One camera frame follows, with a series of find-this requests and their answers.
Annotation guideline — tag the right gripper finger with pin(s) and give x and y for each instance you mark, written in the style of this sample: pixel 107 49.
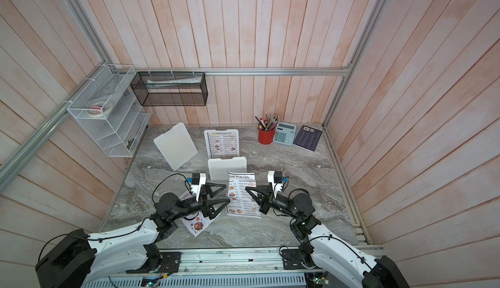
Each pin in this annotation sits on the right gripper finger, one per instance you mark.
pixel 265 204
pixel 260 193

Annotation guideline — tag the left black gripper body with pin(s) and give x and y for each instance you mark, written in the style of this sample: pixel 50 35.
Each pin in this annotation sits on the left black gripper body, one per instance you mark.
pixel 191 206

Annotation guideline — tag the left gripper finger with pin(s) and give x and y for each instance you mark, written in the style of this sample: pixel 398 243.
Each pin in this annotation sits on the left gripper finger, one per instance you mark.
pixel 210 190
pixel 212 208

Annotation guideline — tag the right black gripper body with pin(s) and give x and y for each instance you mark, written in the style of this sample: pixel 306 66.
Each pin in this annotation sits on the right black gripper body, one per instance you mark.
pixel 285 205

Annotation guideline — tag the white narrow rack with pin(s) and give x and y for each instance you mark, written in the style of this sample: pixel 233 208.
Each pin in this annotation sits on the white narrow rack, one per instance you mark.
pixel 222 143
pixel 176 146
pixel 219 169

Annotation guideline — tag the dim sum menu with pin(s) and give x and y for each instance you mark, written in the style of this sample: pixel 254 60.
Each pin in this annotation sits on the dim sum menu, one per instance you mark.
pixel 241 202
pixel 222 144

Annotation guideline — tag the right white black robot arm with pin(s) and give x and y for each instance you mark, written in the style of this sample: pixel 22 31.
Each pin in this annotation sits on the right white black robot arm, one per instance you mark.
pixel 322 248

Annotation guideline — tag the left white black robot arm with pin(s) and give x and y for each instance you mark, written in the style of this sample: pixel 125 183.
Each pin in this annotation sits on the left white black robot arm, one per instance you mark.
pixel 80 258

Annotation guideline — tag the left red white menu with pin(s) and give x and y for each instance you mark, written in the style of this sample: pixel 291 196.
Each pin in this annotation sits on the left red white menu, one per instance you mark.
pixel 196 223

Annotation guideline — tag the grey desk calculator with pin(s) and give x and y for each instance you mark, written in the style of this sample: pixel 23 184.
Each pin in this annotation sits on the grey desk calculator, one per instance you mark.
pixel 285 134

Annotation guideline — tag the red pen cup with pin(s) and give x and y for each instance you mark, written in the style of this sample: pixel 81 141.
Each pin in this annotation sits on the red pen cup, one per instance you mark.
pixel 267 128

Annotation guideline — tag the dark purple card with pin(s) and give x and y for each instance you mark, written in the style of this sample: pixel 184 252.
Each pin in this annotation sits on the dark purple card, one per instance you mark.
pixel 308 137

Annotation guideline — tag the paper inside black basket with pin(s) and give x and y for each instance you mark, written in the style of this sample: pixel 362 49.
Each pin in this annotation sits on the paper inside black basket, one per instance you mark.
pixel 184 83

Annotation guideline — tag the tape roll on shelf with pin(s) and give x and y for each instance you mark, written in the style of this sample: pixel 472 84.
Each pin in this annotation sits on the tape roll on shelf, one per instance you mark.
pixel 99 109

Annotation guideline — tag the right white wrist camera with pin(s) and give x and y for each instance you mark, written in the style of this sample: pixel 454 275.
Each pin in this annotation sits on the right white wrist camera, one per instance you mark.
pixel 278 181

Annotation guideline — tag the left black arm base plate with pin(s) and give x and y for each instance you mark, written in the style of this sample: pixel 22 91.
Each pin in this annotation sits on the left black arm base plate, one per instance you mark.
pixel 164 262

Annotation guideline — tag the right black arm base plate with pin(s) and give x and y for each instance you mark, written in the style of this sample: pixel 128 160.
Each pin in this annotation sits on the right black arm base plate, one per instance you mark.
pixel 299 260

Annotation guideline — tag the aluminium front rail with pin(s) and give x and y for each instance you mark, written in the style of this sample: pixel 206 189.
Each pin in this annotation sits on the aluminium front rail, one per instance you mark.
pixel 226 261

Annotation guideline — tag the black mesh wall basket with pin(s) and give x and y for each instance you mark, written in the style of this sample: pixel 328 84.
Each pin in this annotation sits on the black mesh wall basket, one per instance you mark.
pixel 194 97

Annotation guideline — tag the white wire wall shelf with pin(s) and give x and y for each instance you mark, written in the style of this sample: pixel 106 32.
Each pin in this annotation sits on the white wire wall shelf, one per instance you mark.
pixel 109 112

